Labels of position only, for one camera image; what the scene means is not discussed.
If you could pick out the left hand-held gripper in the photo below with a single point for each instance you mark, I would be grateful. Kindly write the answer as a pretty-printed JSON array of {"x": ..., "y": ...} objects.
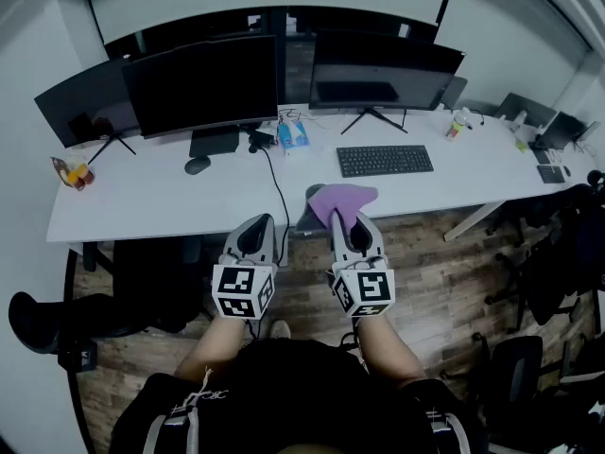
[{"x": 243, "y": 286}]

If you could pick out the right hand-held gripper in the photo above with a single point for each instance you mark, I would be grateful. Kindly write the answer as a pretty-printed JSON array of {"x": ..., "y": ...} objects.
[{"x": 368, "y": 286}]

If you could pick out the purple cloth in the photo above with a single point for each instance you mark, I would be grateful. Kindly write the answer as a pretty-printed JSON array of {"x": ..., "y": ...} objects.
[{"x": 342, "y": 199}]

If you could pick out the wide black curved monitor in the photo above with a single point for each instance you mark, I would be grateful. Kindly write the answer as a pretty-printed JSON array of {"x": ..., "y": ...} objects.
[{"x": 378, "y": 69}]

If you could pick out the person's right forearm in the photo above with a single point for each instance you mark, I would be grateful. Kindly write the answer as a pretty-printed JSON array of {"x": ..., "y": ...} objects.
[{"x": 390, "y": 353}]

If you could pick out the person's left forearm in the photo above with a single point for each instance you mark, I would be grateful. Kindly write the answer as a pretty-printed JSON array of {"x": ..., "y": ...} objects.
[{"x": 212, "y": 348}]

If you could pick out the black monitor with flat stand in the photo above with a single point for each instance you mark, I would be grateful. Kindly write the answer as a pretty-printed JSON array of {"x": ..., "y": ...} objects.
[{"x": 198, "y": 88}]

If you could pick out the small black monitor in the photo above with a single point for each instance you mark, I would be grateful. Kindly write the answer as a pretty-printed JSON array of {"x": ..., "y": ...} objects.
[{"x": 80, "y": 102}]

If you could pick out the black keyboard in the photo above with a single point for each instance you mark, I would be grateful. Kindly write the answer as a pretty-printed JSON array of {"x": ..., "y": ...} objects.
[{"x": 384, "y": 161}]

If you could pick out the black computer mouse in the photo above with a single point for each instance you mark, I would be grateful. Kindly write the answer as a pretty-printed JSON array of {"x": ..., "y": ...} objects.
[{"x": 197, "y": 165}]

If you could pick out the person's grey shoe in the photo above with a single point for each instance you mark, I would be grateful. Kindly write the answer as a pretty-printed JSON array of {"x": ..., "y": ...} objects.
[{"x": 280, "y": 330}]

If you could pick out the blue tissue packet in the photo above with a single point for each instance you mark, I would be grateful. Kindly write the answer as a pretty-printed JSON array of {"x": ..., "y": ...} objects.
[{"x": 293, "y": 136}]

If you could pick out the black office chair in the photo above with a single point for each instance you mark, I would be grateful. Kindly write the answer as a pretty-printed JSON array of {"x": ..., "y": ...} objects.
[{"x": 118, "y": 301}]

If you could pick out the clear bottle with green label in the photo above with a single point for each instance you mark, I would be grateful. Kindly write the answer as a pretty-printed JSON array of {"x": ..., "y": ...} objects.
[{"x": 456, "y": 128}]

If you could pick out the person's black clothing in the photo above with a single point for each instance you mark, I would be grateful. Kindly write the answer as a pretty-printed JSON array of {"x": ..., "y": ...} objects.
[{"x": 293, "y": 395}]

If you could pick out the small green item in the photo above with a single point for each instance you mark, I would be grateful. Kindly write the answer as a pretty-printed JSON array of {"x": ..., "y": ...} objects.
[{"x": 521, "y": 146}]

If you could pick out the black office chairs with bags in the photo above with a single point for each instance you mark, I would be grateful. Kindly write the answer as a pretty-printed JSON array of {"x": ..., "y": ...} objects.
[{"x": 558, "y": 272}]

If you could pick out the small dark keyboard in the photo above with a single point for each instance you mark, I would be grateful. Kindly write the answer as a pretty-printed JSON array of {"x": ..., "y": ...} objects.
[{"x": 550, "y": 174}]

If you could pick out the dark laptop on stand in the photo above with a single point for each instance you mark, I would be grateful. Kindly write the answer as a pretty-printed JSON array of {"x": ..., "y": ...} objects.
[{"x": 562, "y": 130}]

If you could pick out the black headphones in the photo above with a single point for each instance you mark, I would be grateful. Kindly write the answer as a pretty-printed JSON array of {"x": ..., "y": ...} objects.
[{"x": 594, "y": 178}]

